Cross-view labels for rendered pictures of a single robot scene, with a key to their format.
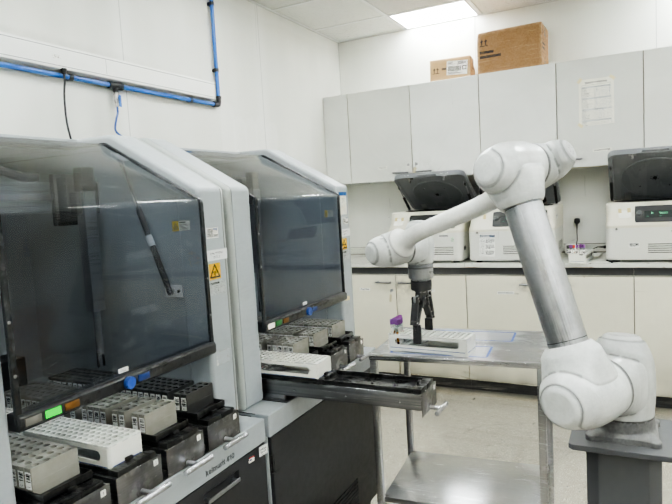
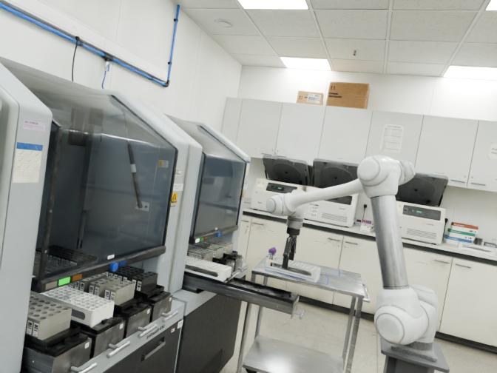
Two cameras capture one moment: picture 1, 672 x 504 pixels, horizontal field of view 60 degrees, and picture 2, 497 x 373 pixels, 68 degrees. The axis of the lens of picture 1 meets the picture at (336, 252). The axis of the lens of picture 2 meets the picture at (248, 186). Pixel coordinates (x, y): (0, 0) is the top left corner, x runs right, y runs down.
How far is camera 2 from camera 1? 30 cm
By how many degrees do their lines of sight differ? 9
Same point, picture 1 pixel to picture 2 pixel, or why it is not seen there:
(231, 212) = (191, 160)
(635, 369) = (430, 310)
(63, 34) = (81, 14)
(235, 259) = (186, 192)
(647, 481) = not seen: outside the picture
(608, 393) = (418, 324)
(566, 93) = (376, 129)
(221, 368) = (164, 264)
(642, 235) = (404, 223)
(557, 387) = (390, 315)
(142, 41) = (129, 32)
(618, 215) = not seen: hidden behind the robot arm
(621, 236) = not seen: hidden behind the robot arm
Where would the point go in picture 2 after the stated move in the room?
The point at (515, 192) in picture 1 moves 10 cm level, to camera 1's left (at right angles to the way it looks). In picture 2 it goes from (381, 187) to (359, 184)
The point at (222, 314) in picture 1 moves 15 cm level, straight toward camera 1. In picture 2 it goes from (171, 228) to (177, 235)
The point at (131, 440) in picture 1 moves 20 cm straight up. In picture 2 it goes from (108, 308) to (116, 247)
